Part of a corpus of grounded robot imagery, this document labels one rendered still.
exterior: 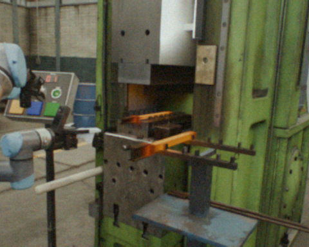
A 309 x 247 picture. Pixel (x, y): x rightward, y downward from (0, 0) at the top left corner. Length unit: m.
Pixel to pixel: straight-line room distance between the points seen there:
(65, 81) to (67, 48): 8.38
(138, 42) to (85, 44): 8.20
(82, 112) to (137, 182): 4.75
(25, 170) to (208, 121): 0.82
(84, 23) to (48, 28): 1.45
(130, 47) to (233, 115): 0.58
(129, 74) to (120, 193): 0.60
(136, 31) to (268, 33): 0.69
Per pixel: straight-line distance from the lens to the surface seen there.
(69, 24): 10.17
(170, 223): 1.14
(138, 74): 1.52
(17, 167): 1.14
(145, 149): 1.03
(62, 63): 10.32
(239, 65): 1.43
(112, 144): 1.59
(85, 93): 6.15
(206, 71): 1.46
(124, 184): 1.59
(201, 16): 1.48
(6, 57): 0.90
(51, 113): 1.74
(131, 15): 1.57
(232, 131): 1.45
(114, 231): 1.75
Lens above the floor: 1.25
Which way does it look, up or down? 11 degrees down
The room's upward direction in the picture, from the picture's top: 3 degrees clockwise
